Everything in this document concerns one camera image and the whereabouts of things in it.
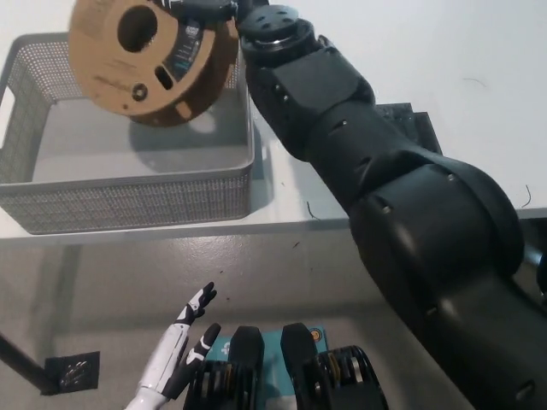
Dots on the black floor tape patch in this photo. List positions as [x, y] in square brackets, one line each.
[72, 373]

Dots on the brown cardboard filament spool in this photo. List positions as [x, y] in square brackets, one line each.
[111, 64]

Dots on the black tape patch on table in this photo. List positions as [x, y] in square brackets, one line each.
[423, 128]

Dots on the grey perforated plastic basket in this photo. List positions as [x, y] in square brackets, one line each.
[128, 200]

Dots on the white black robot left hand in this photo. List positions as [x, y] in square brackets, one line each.
[168, 359]

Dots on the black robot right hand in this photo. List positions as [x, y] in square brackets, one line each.
[205, 9]

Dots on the black table crossbar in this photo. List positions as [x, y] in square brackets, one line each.
[536, 269]

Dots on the black table leg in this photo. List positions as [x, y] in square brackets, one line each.
[23, 363]

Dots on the thin black filament scrap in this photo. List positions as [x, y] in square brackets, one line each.
[528, 197]
[310, 210]
[475, 81]

